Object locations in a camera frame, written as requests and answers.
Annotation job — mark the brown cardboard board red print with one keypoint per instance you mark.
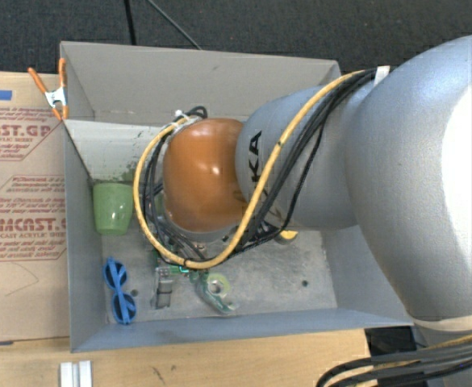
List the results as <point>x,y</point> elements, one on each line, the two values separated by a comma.
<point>26,280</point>

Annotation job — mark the green cup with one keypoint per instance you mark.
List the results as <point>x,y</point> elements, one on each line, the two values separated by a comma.
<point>112,210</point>

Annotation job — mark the yellow round object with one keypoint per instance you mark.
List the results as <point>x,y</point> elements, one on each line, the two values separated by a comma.
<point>287,235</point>

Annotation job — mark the grey metal bin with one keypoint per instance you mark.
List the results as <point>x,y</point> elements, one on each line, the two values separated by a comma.
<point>260,288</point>

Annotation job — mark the blue sunglasses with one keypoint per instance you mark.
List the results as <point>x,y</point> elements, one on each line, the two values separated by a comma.
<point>119,305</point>

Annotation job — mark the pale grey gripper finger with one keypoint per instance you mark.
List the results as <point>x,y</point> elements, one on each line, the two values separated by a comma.
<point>158,292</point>
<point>168,292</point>

